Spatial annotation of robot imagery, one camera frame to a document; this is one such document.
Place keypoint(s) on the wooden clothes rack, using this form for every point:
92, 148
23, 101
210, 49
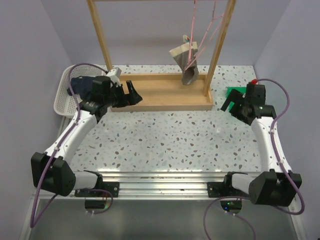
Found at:
166, 92

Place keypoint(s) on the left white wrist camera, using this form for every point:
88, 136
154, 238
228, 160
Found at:
114, 75

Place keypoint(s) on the grey beige underwear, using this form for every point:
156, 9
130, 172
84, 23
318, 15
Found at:
184, 57

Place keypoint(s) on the white plastic basket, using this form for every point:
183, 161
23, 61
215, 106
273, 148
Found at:
64, 105

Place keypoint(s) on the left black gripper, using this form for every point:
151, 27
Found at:
127, 100

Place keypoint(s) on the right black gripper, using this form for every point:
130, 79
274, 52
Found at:
234, 95

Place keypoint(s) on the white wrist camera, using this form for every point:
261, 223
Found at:
253, 82
114, 75

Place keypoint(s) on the navy blue underwear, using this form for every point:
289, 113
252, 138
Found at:
82, 85

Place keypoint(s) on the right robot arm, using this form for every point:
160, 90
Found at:
276, 185

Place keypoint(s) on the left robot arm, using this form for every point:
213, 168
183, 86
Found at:
51, 169

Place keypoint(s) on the blue clothespin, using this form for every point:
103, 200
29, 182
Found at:
185, 39

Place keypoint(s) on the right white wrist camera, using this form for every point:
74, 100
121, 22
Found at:
253, 82

